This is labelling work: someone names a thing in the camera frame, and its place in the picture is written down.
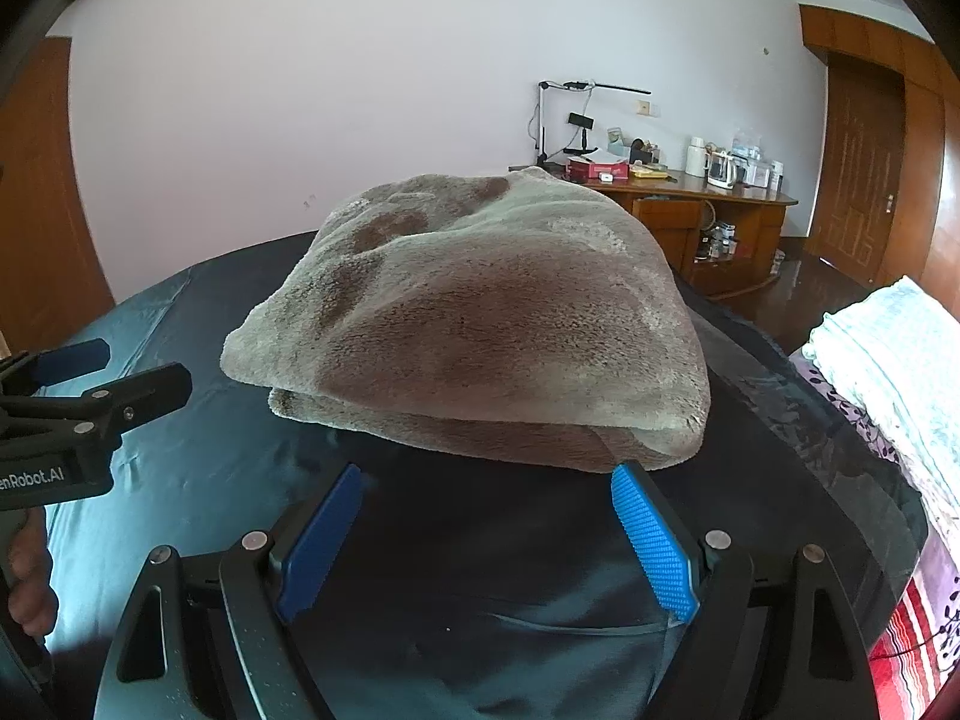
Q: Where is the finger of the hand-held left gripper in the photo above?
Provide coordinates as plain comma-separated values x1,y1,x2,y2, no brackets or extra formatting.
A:
34,340,112,385
75,362,194,440

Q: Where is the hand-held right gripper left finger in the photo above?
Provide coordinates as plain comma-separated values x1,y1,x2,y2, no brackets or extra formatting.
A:
94,463,368,720

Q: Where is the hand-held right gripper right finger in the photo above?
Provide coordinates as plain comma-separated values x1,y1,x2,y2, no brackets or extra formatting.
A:
611,461,882,720

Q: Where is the brown fleece garment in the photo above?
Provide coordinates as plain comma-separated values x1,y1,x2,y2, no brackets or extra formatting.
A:
221,166,712,473

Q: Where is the person's left hand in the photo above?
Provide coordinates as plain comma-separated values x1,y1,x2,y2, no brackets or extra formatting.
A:
6,517,61,631

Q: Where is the brown wooden panel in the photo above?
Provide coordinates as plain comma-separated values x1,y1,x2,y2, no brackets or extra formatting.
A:
0,34,117,361

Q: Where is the white folded blanket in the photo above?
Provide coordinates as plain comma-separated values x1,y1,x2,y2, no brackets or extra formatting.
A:
802,275,960,533

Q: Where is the row of small bottles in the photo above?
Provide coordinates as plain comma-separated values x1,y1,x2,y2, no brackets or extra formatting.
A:
701,221,740,260

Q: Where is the wooden desk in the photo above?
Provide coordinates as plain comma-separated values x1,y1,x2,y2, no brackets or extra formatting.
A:
508,161,800,297

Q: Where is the red box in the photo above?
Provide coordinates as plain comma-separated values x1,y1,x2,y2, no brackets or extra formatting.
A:
566,156,629,182

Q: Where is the clear plastic container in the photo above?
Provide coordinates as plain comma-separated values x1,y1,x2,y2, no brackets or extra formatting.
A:
733,127,785,190

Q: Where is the wooden door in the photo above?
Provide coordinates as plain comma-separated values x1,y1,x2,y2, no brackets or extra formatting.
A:
806,64,908,287

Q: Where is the black desk lamp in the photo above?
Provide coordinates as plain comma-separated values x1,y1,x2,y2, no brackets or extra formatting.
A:
534,79,652,162

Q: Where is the wooden door frame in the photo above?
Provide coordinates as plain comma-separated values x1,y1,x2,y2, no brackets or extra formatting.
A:
799,4,960,316

